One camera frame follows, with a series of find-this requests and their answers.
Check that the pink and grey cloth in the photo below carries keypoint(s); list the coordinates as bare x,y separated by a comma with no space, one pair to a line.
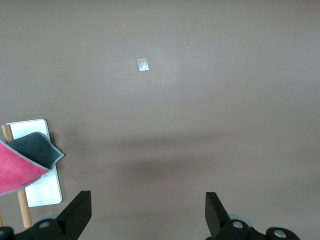
15,167

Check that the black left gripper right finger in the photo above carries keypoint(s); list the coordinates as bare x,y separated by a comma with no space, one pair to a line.
216,215

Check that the clear tape piece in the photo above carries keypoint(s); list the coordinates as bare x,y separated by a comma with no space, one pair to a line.
143,65

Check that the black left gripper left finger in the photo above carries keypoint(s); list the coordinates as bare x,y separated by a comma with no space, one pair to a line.
75,215

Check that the white rectangular tray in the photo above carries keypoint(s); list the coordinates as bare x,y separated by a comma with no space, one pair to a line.
45,190

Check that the brown wooden rod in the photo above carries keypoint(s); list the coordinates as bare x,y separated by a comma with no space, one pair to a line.
24,210

